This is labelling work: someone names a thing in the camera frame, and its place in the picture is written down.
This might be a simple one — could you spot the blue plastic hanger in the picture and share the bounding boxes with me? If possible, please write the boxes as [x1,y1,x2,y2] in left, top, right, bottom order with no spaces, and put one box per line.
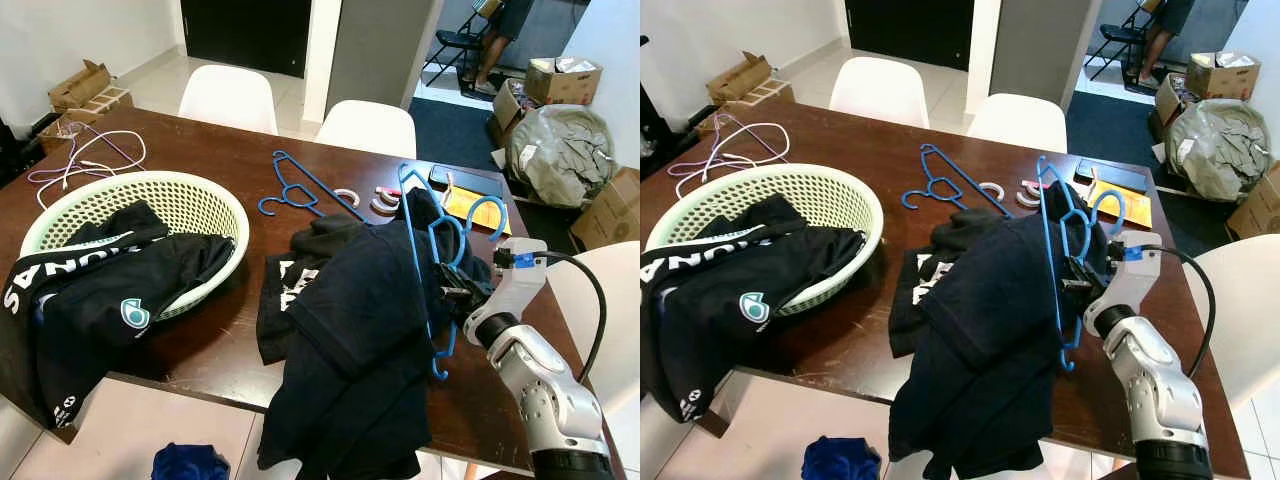
[900,143,1013,217]
[397,162,509,383]
[258,150,367,223]
[1035,155,1129,373]

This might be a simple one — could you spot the dark navy printed shirt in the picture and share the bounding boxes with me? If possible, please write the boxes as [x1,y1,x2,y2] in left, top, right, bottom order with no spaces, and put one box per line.
[258,188,471,480]
[888,183,1113,480]

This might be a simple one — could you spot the orange paper sheet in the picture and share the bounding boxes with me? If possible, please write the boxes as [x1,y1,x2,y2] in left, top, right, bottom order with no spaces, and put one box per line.
[440,185,514,238]
[1085,178,1153,231]

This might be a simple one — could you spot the black phone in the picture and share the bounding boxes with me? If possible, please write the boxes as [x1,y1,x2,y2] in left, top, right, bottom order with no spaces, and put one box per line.
[428,163,514,198]
[1073,157,1151,193]

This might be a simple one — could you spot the black shirt white lettering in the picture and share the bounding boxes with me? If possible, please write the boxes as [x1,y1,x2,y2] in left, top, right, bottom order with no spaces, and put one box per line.
[255,215,373,366]
[888,208,1003,358]

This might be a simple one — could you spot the grey partition panel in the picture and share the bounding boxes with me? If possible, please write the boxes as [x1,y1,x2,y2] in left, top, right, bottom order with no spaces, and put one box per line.
[325,0,443,113]
[990,0,1103,104]

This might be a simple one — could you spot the black folding chair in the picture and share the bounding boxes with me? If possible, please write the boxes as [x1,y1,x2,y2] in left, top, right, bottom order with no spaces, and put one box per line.
[1085,0,1171,83]
[425,0,501,93]

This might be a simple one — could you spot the black shirt teal logo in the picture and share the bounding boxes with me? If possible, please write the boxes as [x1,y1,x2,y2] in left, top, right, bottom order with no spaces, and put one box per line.
[640,194,867,424]
[0,200,237,433]

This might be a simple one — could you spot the green perforated plastic basket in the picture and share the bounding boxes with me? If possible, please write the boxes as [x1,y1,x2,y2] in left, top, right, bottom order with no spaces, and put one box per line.
[20,170,251,323]
[645,163,886,317]

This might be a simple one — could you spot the person in red shirt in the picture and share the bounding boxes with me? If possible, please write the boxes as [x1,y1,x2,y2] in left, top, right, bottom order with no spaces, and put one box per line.
[468,0,538,98]
[1133,0,1198,91]

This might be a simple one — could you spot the black door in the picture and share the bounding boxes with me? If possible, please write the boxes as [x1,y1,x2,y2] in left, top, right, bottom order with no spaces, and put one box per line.
[845,0,976,71]
[180,0,314,79]

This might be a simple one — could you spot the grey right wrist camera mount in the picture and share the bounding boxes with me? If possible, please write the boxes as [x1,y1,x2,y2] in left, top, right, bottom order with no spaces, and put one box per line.
[1082,232,1164,336]
[462,237,549,346]

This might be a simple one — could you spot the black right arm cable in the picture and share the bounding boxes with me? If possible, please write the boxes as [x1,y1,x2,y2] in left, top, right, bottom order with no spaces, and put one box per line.
[510,250,609,386]
[1125,245,1218,353]

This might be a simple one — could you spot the purple cable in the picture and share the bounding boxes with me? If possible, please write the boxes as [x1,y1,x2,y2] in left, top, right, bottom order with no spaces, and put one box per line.
[28,118,146,186]
[668,112,791,176]

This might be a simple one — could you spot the white cable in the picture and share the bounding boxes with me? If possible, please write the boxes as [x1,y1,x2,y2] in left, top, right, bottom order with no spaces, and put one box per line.
[36,123,148,211]
[673,117,793,201]

